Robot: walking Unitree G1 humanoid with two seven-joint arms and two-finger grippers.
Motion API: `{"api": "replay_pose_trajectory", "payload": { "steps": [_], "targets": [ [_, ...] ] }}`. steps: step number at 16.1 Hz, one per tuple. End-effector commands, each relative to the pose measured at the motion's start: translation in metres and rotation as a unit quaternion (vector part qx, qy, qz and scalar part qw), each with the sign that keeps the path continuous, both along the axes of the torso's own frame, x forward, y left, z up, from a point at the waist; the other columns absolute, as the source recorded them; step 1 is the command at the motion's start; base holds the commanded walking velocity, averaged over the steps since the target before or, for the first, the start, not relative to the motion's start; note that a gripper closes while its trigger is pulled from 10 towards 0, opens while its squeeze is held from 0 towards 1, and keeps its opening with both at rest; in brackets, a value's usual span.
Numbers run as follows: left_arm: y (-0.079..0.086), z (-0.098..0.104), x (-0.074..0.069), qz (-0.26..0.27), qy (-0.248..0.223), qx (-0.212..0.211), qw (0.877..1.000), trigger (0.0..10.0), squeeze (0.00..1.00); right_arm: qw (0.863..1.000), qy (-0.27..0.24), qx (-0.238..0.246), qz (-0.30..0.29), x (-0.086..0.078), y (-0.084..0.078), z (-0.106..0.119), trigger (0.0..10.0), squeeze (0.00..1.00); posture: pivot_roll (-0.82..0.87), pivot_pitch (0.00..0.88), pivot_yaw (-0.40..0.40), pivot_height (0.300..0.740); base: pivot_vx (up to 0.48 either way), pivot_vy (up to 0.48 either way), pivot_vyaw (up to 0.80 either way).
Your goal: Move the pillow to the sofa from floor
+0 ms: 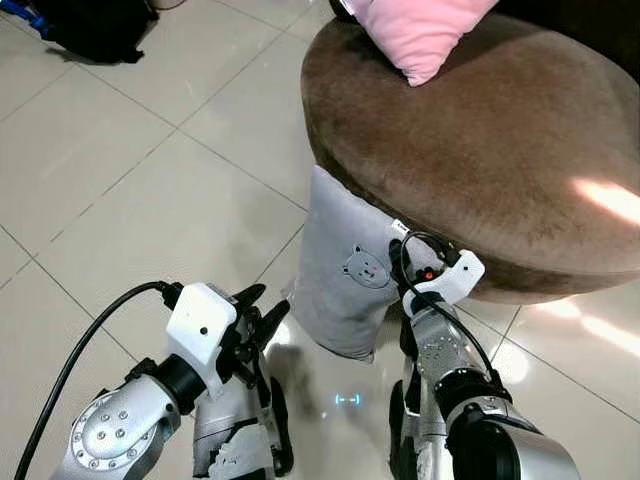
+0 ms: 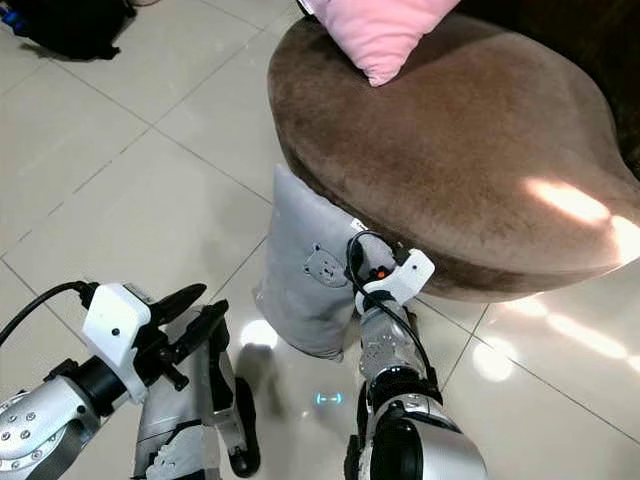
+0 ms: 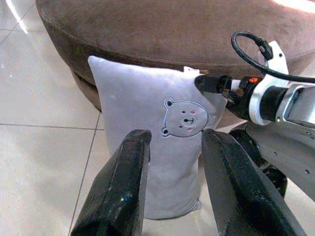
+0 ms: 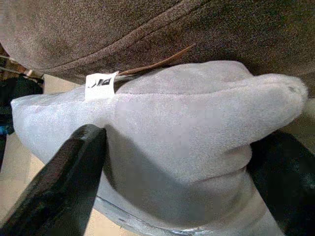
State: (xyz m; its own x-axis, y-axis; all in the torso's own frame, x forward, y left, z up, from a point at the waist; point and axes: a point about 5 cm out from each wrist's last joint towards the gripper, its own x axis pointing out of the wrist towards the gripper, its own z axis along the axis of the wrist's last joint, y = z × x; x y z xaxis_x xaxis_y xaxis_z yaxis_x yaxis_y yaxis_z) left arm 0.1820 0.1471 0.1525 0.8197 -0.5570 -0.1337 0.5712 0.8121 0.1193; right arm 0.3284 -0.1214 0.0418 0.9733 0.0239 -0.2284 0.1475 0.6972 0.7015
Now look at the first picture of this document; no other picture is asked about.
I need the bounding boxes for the grey pillow with bear print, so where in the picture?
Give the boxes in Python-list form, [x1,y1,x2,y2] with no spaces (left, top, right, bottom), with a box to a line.
[284,165,409,363]

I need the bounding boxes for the brown round sofa seat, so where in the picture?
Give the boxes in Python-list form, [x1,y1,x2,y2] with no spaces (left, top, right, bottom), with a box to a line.
[300,12,640,306]

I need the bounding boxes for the pink pillow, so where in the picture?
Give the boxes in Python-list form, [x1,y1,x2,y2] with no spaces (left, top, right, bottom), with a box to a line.
[352,0,500,88]

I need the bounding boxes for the dark brown sofa backrest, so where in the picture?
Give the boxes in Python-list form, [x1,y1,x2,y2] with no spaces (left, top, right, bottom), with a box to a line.
[494,0,640,83]

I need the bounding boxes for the silver left robot leg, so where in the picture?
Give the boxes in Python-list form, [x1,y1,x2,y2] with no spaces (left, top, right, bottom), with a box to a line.
[190,368,297,480]

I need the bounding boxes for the silver robot leg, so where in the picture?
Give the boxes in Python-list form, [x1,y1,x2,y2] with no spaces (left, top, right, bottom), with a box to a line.
[387,375,448,480]
[190,368,297,480]

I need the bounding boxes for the silver right robot leg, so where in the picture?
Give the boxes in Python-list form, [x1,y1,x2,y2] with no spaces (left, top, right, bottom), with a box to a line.
[387,375,448,480]

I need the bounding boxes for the black bag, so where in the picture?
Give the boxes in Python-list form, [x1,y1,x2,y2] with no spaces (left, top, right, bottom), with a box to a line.
[20,0,161,66]

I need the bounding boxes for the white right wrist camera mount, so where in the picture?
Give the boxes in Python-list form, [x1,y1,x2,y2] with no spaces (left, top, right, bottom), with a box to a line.
[404,249,487,308]

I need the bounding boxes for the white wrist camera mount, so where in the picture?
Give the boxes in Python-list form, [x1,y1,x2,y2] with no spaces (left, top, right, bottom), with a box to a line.
[164,282,240,402]
[404,249,487,308]

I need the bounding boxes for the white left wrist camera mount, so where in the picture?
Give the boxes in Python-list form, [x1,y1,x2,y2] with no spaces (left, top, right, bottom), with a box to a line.
[164,282,240,402]

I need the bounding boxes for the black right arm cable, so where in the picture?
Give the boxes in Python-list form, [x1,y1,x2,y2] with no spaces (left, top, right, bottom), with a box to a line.
[387,231,497,377]

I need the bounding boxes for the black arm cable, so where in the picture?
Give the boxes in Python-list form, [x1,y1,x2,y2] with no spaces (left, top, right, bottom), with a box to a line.
[387,231,497,377]
[13,280,184,480]

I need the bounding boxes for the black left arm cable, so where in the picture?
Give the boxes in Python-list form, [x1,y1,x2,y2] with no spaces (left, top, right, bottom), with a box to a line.
[13,280,184,480]

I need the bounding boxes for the blue strap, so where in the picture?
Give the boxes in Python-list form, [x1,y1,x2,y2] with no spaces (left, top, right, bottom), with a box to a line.
[0,5,51,39]

